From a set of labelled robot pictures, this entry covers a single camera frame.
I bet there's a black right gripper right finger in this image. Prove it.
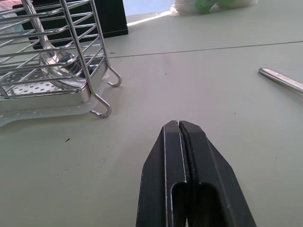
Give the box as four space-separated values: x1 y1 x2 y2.
178 121 258 227

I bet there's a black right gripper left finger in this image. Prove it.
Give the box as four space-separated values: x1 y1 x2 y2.
135 120 191 227

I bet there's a white plastic drip tray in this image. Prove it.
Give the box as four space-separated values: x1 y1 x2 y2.
0 73 112 128

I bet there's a stainless steel spoon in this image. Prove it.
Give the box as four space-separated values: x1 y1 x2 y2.
20 0 80 88

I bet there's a clear plastic bag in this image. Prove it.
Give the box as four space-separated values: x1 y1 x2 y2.
169 0 258 17

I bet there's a green object in bag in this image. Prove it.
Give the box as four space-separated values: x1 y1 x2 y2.
194 0 220 13

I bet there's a black box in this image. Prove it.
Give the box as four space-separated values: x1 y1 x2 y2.
15 0 129 47

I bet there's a stainless steel cutlery handle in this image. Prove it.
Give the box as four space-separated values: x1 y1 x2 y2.
258 67 303 95

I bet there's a chrome wire cutlery rack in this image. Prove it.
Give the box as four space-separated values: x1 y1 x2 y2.
0 0 123 118

